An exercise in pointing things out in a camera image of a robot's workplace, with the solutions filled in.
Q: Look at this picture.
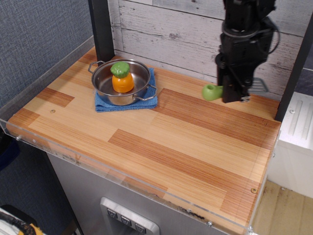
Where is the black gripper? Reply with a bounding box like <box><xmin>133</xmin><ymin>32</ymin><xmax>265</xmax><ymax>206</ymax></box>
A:
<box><xmin>215</xmin><ymin>30</ymin><xmax>274</xmax><ymax>103</ymax></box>

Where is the green handled grey spatula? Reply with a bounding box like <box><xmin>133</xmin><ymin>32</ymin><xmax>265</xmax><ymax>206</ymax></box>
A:
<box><xmin>202</xmin><ymin>77</ymin><xmax>268</xmax><ymax>101</ymax></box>

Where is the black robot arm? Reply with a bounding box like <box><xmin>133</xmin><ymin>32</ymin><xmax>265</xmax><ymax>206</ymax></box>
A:
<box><xmin>215</xmin><ymin>0</ymin><xmax>279</xmax><ymax>103</ymax></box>

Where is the orange toy carrot green top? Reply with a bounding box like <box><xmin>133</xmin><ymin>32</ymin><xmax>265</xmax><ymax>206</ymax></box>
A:
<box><xmin>110</xmin><ymin>61</ymin><xmax>134</xmax><ymax>93</ymax></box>

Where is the blue folded cloth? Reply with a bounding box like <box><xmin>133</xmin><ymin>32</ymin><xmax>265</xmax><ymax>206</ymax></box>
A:
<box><xmin>95</xmin><ymin>68</ymin><xmax>157</xmax><ymax>113</ymax></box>

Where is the stainless steel pot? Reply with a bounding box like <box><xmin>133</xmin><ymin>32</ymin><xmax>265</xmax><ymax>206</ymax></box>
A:
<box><xmin>88</xmin><ymin>59</ymin><xmax>157</xmax><ymax>106</ymax></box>

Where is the silver button control panel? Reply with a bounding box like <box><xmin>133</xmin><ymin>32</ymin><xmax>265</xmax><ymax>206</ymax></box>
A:
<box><xmin>100</xmin><ymin>197</ymin><xmax>160</xmax><ymax>235</ymax></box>

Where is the black vertical post right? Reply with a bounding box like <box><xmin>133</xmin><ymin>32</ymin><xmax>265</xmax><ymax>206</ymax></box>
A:
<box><xmin>275</xmin><ymin>15</ymin><xmax>313</xmax><ymax>122</ymax></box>

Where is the black vertical post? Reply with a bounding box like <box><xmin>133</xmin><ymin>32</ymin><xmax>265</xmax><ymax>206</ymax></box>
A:
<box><xmin>88</xmin><ymin>0</ymin><xmax>115</xmax><ymax>62</ymax></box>
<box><xmin>275</xmin><ymin>15</ymin><xmax>313</xmax><ymax>122</ymax></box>

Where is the white aluminium rail block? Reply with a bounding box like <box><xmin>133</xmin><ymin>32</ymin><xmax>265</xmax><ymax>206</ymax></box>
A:
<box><xmin>268</xmin><ymin>92</ymin><xmax>313</xmax><ymax>198</ymax></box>

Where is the black vertical post left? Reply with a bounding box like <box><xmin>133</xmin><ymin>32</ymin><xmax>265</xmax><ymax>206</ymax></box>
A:
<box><xmin>88</xmin><ymin>0</ymin><xmax>115</xmax><ymax>62</ymax></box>

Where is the yellow black cable bundle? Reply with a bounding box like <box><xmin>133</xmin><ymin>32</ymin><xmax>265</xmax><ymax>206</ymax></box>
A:
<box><xmin>0</xmin><ymin>205</ymin><xmax>42</xmax><ymax>235</ymax></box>

